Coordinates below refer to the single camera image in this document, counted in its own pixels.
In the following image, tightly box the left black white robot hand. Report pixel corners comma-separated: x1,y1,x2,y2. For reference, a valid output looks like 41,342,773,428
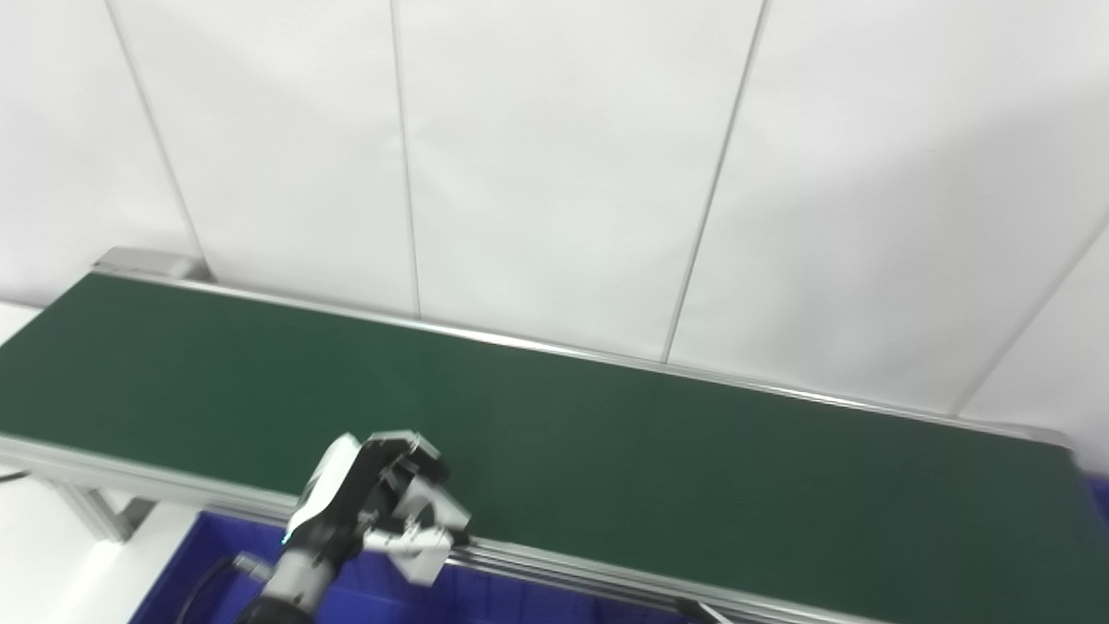
284,431,453,564

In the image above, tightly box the white square ring part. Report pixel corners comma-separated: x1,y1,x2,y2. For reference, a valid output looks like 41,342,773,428
381,451,473,588

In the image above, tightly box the blue plastic bin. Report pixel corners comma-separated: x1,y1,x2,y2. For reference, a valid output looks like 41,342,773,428
1079,475,1109,525
130,511,694,624

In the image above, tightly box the green conveyor belt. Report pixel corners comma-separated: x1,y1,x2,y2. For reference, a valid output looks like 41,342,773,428
0,247,1109,624
0,273,1109,624

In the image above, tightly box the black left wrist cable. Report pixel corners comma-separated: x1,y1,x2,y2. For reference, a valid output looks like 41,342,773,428
178,555,274,624

